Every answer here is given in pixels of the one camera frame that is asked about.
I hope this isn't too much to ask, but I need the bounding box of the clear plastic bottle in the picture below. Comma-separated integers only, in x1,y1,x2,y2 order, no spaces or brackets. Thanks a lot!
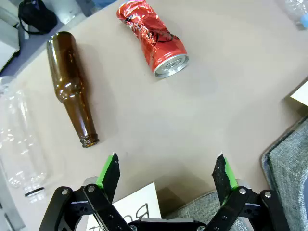
0,76,49,204

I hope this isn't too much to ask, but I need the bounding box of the white paper label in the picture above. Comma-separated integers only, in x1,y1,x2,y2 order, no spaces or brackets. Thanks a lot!
86,182,162,231

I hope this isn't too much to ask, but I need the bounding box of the brown glass bottle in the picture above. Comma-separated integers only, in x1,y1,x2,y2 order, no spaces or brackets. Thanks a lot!
46,31,100,149

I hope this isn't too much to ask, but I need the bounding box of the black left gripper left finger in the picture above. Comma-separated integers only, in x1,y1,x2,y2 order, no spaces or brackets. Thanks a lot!
38,152,135,231

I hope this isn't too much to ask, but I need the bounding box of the crushed red soda can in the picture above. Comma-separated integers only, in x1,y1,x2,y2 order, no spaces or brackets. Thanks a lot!
116,0,189,79

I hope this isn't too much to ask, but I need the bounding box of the black bag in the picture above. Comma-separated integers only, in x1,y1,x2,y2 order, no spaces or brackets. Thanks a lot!
18,0,58,34

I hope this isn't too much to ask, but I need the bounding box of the white box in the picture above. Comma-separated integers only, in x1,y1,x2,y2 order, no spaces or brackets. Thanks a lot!
0,7,21,70

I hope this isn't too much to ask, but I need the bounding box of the grey fabric basket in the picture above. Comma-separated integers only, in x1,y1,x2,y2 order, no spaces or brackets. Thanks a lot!
166,117,308,231

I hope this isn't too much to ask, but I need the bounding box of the clear bottle with blue cap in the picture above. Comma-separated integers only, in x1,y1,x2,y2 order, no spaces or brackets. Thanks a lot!
284,0,308,27

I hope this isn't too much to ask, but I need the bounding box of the white paper sheet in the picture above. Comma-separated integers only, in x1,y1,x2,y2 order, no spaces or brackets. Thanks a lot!
290,79,308,107

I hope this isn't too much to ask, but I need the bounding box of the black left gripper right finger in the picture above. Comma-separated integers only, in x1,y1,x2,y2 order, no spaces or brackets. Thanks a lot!
204,152,291,231

